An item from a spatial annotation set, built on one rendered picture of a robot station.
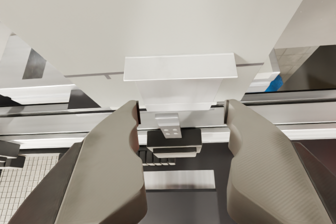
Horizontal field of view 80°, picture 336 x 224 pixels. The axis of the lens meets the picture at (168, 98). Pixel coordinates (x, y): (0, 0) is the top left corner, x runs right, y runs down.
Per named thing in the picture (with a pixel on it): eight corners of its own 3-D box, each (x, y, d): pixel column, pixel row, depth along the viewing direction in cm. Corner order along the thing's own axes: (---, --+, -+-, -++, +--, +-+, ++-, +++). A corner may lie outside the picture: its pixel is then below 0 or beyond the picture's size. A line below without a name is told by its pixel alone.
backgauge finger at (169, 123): (206, 103, 30) (209, 136, 28) (198, 138, 54) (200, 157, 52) (127, 107, 31) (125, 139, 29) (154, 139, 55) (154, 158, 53)
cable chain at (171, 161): (174, 149, 62) (174, 163, 60) (175, 152, 67) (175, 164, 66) (58, 153, 65) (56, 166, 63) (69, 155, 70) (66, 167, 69)
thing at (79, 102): (214, 81, 27) (216, 102, 26) (212, 90, 30) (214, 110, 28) (70, 89, 29) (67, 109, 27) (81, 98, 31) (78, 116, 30)
